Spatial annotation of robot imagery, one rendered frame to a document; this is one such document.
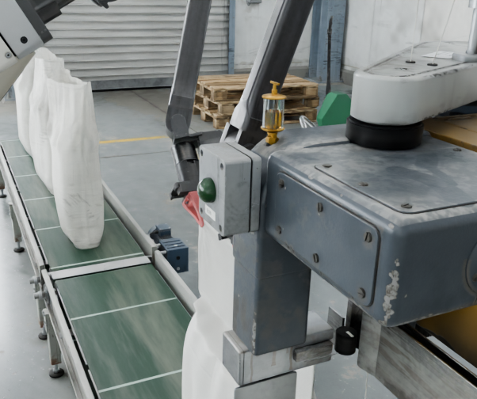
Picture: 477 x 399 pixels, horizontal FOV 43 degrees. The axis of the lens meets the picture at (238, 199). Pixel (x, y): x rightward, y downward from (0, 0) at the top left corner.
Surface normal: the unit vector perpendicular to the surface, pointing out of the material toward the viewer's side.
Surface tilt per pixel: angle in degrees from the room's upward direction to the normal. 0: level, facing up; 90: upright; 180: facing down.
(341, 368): 0
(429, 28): 90
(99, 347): 0
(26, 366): 0
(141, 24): 87
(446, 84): 90
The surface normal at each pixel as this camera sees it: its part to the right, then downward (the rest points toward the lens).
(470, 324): -0.90, 0.13
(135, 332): 0.03, -0.94
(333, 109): 0.42, 0.08
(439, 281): 0.43, 0.33
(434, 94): 0.77, 0.25
